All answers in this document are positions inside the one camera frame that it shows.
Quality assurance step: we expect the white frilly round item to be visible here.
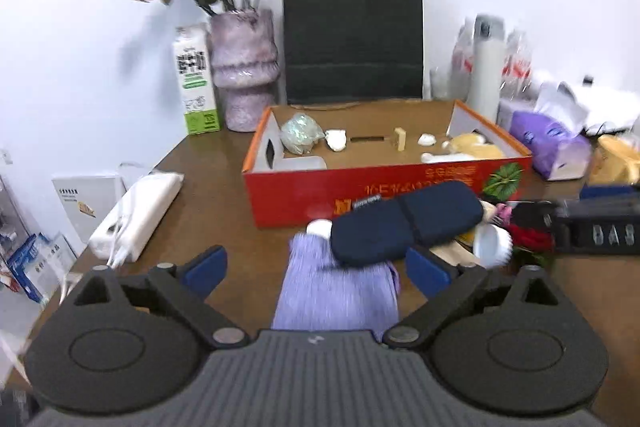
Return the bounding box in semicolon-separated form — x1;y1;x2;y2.
473;223;513;269

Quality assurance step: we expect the white yellow plush sheep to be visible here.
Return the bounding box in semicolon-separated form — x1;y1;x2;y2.
421;132;506;165

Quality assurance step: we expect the navy blue pouch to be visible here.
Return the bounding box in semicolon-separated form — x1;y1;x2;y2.
330;181;484;267

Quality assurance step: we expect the purple knitted cloth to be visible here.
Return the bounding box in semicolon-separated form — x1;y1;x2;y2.
271;233;400;339

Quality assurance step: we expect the beige cube box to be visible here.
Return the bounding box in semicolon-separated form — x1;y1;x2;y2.
393;127;407;152

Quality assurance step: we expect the red knitted item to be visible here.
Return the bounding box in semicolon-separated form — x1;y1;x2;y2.
506;202;555;254

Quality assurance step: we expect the purple tissue pack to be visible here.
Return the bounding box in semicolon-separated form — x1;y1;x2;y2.
506;83;592;182

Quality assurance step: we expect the white power strip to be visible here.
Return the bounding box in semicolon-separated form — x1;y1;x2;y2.
89;172;184;268

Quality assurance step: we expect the white booklet box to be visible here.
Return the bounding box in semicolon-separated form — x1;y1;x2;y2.
52;173;125;244

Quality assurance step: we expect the right plastic water bottle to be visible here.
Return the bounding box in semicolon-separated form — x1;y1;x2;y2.
500;29;532;100

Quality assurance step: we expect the plastic water bottle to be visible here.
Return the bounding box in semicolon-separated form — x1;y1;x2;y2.
500;29;532;100
449;18;474;101

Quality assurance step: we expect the white thermos bottle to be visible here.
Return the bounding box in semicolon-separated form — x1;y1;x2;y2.
466;14;506;122

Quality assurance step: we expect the left plastic water bottle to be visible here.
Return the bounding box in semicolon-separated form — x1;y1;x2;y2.
449;18;474;101

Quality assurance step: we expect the clear drinking glass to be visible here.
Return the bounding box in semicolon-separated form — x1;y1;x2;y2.
430;67;451;101

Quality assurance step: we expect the red cardboard box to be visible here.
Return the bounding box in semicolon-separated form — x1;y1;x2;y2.
242;100;532;228

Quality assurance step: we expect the iridescent ball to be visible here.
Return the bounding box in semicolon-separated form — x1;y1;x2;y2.
280;113;324;155

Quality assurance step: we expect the purple marbled vase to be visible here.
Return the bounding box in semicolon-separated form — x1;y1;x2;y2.
209;10;280;132

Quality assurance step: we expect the white green milk carton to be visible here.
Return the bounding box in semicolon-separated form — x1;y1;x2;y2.
172;23;221;134

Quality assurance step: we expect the black paper shopping bag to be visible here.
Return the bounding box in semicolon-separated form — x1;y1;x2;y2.
283;0;424;105

